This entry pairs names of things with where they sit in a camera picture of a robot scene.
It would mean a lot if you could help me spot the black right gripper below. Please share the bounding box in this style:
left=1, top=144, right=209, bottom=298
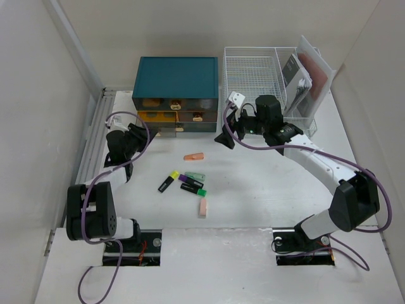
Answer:
left=214, top=104, right=268, bottom=149

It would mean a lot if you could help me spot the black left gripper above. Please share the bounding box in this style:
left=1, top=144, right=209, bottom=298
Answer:
left=123, top=124, right=157, bottom=160

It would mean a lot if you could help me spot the black yellow highlighter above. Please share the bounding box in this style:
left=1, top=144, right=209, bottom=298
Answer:
left=158, top=171, right=180, bottom=193

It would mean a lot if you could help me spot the teal drawer cabinet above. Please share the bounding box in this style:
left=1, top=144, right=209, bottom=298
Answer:
left=132, top=56, right=219, bottom=137

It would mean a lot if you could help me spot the black purple highlighter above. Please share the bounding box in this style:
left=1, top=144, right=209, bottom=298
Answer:
left=178, top=174, right=204, bottom=189

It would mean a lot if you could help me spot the black green highlighter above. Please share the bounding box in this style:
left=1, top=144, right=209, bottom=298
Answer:
left=180, top=183, right=207, bottom=198

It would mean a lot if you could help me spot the pink eraser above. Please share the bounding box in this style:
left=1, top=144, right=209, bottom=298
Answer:
left=199, top=198, right=208, bottom=218

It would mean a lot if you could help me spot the Canon setup guide booklet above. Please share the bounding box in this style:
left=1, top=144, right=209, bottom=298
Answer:
left=282, top=54, right=312, bottom=113

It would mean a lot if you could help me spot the clear mesh zip pouch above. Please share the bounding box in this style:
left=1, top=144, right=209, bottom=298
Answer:
left=296, top=35, right=336, bottom=120

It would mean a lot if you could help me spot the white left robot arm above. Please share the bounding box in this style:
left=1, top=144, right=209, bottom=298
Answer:
left=66, top=123, right=158, bottom=251

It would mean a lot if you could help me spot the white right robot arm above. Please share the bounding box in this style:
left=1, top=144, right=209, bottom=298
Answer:
left=215, top=91, right=380, bottom=251

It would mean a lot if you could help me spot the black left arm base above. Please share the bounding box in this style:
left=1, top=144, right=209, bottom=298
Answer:
left=102, top=230, right=162, bottom=267

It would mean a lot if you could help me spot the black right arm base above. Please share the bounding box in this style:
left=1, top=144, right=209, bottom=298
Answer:
left=271, top=228, right=335, bottom=266

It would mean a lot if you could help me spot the orange transparent stapler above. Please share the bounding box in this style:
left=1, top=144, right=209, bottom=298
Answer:
left=184, top=153, right=204, bottom=161

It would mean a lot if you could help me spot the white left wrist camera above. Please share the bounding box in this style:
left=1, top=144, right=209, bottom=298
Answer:
left=105, top=115, right=128, bottom=132

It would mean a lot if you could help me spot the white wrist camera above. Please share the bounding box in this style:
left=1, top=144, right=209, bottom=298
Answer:
left=227, top=91, right=246, bottom=109
left=105, top=115, right=128, bottom=132

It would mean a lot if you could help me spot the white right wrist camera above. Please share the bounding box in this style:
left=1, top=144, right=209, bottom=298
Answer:
left=227, top=91, right=246, bottom=109

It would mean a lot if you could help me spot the aluminium rail frame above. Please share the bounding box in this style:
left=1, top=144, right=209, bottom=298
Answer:
left=65, top=87, right=134, bottom=227

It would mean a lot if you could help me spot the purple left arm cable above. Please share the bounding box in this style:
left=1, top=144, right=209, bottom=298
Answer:
left=77, top=111, right=150, bottom=304

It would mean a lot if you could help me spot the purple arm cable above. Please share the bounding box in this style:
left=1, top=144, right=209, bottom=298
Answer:
left=77, top=111, right=150, bottom=304
left=223, top=106, right=393, bottom=272

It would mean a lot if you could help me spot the white wire desk organizer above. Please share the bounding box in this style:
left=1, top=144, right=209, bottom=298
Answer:
left=220, top=47, right=317, bottom=137

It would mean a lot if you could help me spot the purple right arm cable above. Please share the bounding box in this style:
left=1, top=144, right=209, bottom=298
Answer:
left=223, top=106, right=393, bottom=272

